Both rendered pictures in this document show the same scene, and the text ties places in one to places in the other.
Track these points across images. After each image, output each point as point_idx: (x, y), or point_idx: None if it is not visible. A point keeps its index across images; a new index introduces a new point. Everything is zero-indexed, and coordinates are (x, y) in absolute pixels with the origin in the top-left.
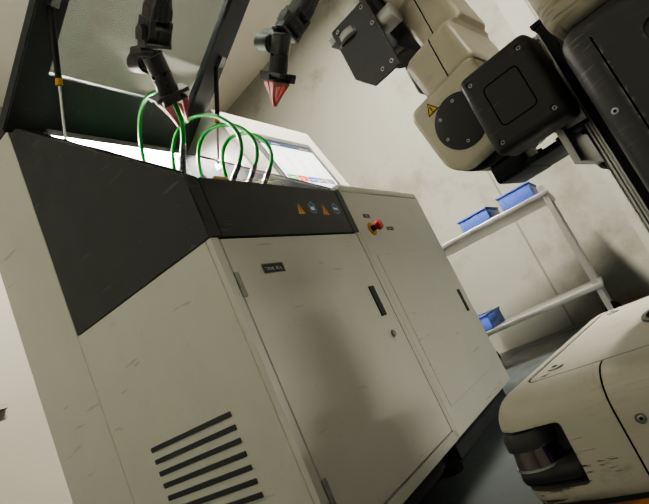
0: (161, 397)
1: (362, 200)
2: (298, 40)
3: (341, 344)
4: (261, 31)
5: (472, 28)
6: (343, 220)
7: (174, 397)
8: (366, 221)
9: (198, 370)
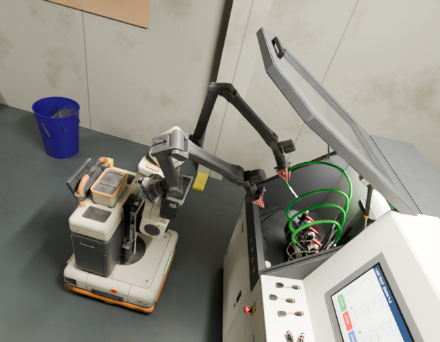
0: None
1: (259, 306)
2: (238, 185)
3: (234, 263)
4: (260, 169)
5: None
6: (251, 276)
7: None
8: (253, 305)
9: None
